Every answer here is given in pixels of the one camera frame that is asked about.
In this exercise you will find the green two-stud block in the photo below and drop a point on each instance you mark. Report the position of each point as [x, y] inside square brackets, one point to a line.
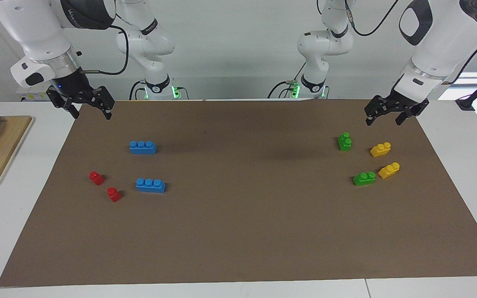
[344, 142]
[364, 179]

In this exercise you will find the white wall socket box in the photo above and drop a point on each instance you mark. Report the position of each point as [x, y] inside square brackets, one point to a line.
[31, 96]

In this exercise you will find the blue three-stud block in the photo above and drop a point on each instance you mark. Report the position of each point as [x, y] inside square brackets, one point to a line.
[142, 149]
[150, 187]

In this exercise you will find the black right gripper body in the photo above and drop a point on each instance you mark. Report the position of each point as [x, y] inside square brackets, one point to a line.
[75, 89]

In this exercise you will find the red one-stud block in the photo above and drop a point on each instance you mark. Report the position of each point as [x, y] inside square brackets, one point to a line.
[96, 178]
[114, 195]

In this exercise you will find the brown table mat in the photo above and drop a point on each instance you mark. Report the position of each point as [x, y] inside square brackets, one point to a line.
[238, 231]

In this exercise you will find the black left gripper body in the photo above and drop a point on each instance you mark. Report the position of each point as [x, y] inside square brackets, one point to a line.
[396, 102]

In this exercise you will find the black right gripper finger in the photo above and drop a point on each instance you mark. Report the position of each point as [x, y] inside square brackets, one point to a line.
[107, 114]
[74, 111]

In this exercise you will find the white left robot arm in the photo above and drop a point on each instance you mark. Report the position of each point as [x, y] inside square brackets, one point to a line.
[441, 45]

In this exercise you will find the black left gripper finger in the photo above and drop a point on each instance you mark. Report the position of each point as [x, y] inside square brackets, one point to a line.
[371, 119]
[402, 118]

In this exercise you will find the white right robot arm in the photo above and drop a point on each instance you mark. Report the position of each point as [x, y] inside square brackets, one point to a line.
[35, 29]

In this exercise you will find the wooden cutting board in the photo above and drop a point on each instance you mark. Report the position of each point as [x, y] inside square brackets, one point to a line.
[2, 149]

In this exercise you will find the yellow two-stud block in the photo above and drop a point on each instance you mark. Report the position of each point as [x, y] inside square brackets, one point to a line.
[389, 171]
[380, 150]

